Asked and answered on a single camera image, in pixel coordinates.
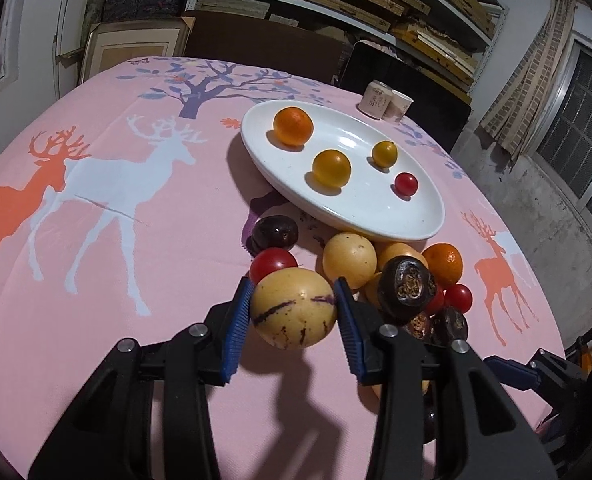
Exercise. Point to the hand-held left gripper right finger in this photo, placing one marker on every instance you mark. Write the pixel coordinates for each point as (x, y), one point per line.
(348, 332)

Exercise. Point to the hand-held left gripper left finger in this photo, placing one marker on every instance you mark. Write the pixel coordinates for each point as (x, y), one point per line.
(238, 332)

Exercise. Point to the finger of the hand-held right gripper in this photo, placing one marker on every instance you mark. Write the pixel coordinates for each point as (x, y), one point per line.
(511, 371)

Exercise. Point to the yellow purple-striped pepino melon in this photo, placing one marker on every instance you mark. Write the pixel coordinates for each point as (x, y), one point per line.
(293, 307)

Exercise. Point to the yellow passion fruit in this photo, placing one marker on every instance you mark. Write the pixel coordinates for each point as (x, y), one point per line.
(349, 260)
(396, 252)
(371, 290)
(376, 391)

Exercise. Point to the dark fruit with gold marks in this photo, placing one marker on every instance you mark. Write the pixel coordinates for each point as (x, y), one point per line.
(418, 326)
(407, 287)
(450, 325)

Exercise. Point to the small red cherry tomato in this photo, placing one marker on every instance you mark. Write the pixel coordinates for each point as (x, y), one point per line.
(406, 184)
(458, 297)
(437, 302)

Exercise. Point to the smooth dark purple passion fruit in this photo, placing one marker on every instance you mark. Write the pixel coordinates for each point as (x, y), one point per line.
(274, 233)

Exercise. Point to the orange mandarin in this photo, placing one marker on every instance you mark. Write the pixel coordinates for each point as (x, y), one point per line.
(446, 260)
(292, 125)

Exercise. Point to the white oval plate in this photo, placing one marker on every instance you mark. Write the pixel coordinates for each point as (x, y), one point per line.
(356, 210)

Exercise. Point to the pink deer print tablecloth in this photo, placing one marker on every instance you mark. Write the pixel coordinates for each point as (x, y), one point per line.
(186, 260)

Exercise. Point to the small yellow-orange tomato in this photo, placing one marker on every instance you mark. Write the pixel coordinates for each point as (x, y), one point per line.
(384, 153)

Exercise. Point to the white paper cup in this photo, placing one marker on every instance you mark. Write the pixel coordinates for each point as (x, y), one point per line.
(398, 106)

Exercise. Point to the pale drink can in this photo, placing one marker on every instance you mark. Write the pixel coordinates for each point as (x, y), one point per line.
(374, 100)

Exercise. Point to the window with mesh screen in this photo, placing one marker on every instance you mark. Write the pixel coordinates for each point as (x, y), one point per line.
(583, 125)

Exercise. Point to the black chair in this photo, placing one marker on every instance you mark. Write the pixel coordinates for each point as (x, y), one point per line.
(376, 65)

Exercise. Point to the beige checked curtain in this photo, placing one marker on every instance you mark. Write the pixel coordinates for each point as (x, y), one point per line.
(531, 75)

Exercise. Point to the white metal shelf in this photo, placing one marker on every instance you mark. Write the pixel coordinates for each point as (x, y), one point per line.
(296, 7)

